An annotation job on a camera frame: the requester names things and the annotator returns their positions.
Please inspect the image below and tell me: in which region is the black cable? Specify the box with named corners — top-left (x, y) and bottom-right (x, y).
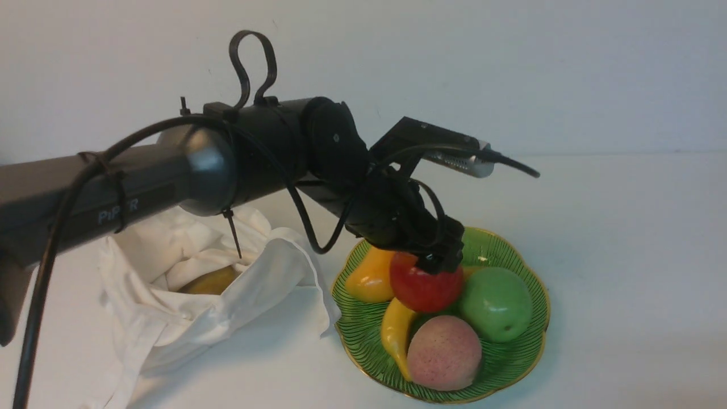
top-left (12, 114), bottom-right (353, 409)

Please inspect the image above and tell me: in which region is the green apple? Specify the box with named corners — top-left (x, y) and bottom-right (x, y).
top-left (458, 266), bottom-right (534, 343)

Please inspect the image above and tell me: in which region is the green glass plate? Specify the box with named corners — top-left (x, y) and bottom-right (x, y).
top-left (331, 226), bottom-right (551, 404)

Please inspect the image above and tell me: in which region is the pink peach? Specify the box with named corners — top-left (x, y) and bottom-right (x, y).
top-left (407, 315), bottom-right (483, 391)

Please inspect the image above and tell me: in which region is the yellow-green pear in bag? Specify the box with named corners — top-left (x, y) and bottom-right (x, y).
top-left (177, 266), bottom-right (239, 295)

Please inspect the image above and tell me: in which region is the yellow banana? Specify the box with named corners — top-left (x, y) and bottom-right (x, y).
top-left (380, 297), bottom-right (461, 382)

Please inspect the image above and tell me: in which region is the red apple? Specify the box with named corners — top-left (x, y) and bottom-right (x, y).
top-left (390, 253), bottom-right (465, 313)

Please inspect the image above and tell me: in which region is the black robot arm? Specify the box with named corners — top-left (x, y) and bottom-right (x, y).
top-left (1, 97), bottom-right (480, 346)

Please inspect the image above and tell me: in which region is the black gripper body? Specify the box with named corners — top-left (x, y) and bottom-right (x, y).
top-left (345, 171), bottom-right (465, 259)

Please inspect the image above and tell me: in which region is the orange mango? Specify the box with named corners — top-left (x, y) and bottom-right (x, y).
top-left (345, 248), bottom-right (395, 303)

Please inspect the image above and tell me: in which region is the white cloth bag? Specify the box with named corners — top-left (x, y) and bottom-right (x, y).
top-left (81, 205), bottom-right (341, 408)

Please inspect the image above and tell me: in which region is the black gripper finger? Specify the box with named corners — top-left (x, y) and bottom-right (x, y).
top-left (416, 249), bottom-right (462, 274)

